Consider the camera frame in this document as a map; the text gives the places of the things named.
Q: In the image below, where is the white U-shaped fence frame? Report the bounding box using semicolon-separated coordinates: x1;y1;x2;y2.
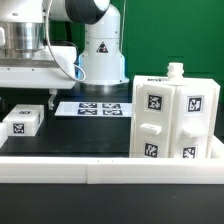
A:
0;120;224;184

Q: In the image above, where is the white cabinet body box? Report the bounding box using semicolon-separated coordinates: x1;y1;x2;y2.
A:
133;62;220;158

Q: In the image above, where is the white cable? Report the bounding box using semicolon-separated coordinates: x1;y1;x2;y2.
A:
43;0;87;83

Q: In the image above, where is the small white cabinet top box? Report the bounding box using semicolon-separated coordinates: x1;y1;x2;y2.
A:
3;104;44;136

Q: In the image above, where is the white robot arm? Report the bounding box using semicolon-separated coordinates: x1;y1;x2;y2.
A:
0;0;129;95

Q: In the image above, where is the white door panel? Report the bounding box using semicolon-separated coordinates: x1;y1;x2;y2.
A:
129;83;175;158
170;86;213;159

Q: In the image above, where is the white marker base sheet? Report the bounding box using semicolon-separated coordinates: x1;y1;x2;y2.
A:
55;102;132;117

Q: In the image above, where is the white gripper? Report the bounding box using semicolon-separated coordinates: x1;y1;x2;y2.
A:
0;48;75;110

